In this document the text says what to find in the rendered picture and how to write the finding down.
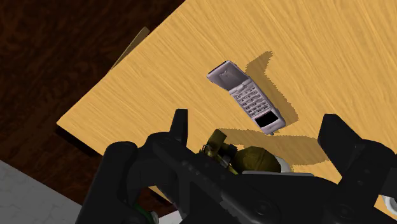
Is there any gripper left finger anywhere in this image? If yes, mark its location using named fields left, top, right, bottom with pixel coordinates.
left=74, top=108, right=224, bottom=224

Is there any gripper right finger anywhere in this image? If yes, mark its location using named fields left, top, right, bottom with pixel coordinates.
left=317, top=113, right=397, bottom=224

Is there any olive green round object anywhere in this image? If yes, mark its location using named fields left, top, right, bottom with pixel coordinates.
left=198, top=129, right=292, bottom=175

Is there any light wooden table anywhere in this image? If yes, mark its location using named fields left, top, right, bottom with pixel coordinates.
left=56, top=0, right=397, bottom=218

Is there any silver flip phone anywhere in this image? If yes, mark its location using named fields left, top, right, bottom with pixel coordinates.
left=206, top=59, right=286, bottom=136

